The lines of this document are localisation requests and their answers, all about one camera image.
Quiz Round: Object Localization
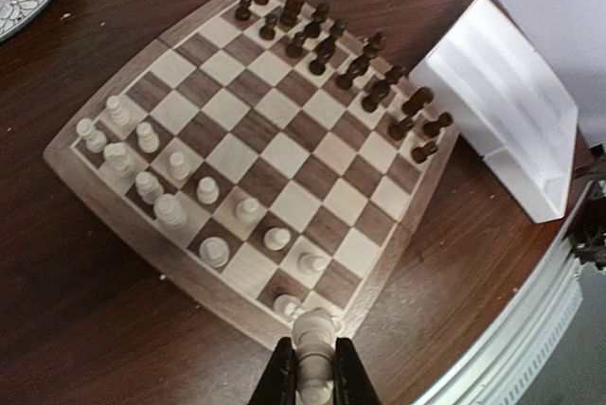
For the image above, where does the wooden chess board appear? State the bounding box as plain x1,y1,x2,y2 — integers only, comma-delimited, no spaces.
44,0,458,348

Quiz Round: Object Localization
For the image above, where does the white plastic divided tray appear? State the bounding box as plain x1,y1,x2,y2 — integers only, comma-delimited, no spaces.
409,0,579,223

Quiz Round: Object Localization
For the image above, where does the dark chess pawn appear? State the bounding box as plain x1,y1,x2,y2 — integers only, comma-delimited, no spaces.
234,0,253,22

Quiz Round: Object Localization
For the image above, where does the dark chess pieces row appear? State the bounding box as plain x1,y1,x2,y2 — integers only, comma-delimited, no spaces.
245,0,453,171

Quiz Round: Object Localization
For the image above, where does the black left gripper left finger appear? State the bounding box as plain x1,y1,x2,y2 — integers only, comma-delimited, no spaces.
248,337,298,405

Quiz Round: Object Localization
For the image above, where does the white chess bishop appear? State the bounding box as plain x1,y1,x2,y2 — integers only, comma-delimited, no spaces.
292,308,336,404
135,171,164,205

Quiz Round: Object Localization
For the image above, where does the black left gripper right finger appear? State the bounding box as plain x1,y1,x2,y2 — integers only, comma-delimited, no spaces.
332,338,379,405

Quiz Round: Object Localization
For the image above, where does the white chess queen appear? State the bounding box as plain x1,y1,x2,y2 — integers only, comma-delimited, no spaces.
199,237,230,269

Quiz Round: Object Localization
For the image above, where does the white chess rook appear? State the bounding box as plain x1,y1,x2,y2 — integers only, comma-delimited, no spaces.
76,117,108,153

